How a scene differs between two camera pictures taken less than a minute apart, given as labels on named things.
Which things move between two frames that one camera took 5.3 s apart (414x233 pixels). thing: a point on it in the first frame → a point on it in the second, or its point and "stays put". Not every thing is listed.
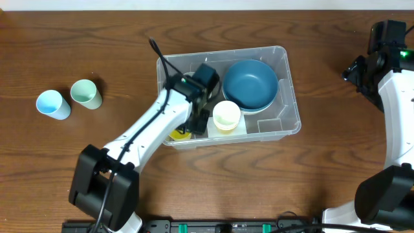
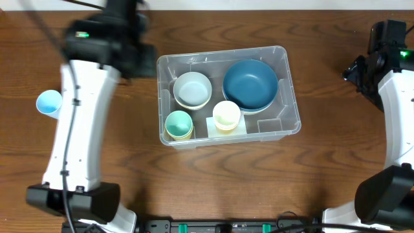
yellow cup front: x=225 y=132 stays put
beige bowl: x=243 y=114 stays put
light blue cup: x=51 y=103 stays put
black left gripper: x=197 y=123 → x=142 y=60
